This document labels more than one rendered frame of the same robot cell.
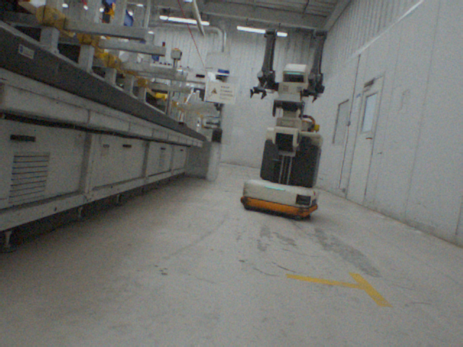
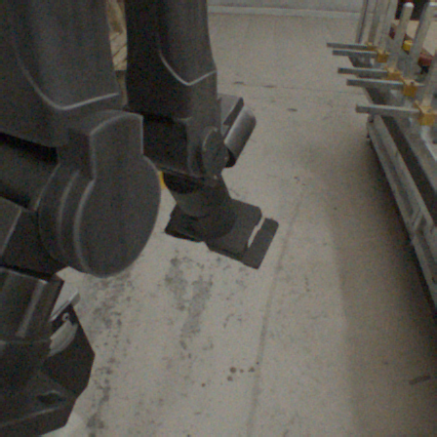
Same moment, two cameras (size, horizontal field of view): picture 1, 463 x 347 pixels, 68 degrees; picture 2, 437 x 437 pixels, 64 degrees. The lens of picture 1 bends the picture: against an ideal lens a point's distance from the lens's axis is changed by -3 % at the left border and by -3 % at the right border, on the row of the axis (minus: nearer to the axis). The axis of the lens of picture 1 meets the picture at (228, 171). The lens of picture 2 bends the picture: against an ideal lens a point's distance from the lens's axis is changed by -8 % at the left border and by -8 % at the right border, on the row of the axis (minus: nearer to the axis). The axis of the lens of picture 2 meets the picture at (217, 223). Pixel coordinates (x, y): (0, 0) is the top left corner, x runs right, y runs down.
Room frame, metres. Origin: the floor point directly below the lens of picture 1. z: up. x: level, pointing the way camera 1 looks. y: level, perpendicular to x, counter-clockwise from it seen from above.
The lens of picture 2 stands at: (3.42, -0.12, 1.38)
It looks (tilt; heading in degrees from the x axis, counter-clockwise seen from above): 41 degrees down; 186
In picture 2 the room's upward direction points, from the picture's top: straight up
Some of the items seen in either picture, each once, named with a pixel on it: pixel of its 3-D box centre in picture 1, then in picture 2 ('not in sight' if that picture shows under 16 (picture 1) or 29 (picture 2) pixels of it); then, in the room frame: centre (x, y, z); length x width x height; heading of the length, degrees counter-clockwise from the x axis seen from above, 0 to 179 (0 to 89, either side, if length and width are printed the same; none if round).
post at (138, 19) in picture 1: (133, 53); (411, 64); (1.77, 0.55, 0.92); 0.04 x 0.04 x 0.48; 89
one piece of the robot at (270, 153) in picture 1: (291, 153); not in sight; (3.56, -0.60, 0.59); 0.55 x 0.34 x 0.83; 68
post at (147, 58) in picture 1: (145, 74); (425, 98); (2.02, 0.55, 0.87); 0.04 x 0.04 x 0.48; 89
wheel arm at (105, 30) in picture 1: (75, 27); (362, 47); (1.06, 0.51, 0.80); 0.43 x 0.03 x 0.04; 89
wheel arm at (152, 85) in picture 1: (154, 86); (411, 113); (2.06, 0.49, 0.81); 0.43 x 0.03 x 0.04; 89
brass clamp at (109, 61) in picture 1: (113, 63); (390, 73); (1.54, 0.56, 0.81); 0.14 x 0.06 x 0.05; 179
